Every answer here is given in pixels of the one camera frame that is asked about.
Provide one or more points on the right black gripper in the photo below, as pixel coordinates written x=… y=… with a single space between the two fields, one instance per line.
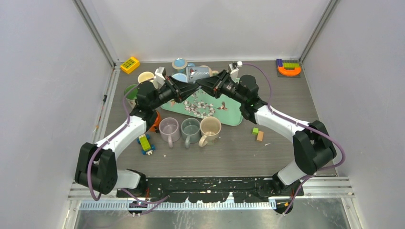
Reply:
x=213 y=86

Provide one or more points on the light blue mug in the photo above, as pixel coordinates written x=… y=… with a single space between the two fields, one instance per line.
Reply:
x=180 y=77

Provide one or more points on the small blue-grey cup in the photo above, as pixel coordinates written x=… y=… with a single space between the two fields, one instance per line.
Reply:
x=194 y=73

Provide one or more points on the cream plain mug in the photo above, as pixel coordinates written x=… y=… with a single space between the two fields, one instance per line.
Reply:
x=148 y=77

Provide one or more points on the green cube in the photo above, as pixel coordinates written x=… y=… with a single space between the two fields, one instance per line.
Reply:
x=255 y=131

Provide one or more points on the orange mug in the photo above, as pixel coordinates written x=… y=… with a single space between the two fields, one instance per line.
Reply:
x=155 y=126

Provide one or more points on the toy brick car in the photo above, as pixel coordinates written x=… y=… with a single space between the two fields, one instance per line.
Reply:
x=147 y=147

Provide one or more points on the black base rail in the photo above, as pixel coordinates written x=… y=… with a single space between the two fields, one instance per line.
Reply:
x=210 y=189

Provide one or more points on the yellow toy block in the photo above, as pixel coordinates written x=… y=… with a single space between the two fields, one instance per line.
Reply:
x=130 y=65

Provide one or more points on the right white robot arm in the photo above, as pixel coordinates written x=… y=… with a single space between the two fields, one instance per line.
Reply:
x=312 y=146

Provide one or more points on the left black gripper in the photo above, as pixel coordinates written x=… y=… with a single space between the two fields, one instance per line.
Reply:
x=180 y=90

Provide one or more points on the tall floral mug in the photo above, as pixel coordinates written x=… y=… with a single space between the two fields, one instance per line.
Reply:
x=210 y=128

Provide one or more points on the blue mug behind tray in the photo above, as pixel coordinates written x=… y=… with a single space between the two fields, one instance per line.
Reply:
x=179 y=65

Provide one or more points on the cream floral mug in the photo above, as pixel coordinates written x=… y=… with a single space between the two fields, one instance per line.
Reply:
x=130 y=94

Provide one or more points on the grey mug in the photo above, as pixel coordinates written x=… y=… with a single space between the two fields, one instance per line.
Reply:
x=190 y=131

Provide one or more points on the green floral tray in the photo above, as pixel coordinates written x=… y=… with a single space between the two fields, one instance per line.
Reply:
x=202 y=105

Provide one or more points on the beige teapot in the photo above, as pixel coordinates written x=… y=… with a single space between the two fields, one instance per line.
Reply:
x=211 y=72

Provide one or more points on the orange and green toy stack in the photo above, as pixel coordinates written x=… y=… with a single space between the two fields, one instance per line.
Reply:
x=288 y=68

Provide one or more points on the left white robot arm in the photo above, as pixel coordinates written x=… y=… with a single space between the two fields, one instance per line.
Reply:
x=97 y=163

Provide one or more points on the wooden block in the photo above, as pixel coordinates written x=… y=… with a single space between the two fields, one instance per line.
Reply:
x=259 y=136

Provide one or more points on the lilac mug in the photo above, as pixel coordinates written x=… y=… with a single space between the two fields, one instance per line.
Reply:
x=170 y=130

